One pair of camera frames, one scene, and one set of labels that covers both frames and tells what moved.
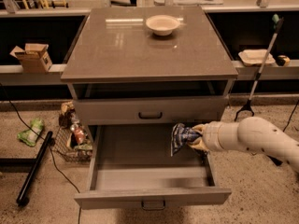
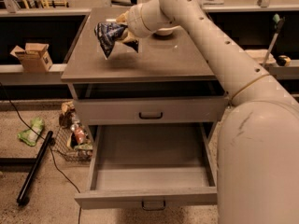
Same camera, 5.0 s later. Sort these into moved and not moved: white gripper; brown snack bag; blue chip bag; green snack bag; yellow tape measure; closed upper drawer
Moved: white gripper; blue chip bag
Not moved: brown snack bag; green snack bag; yellow tape measure; closed upper drawer
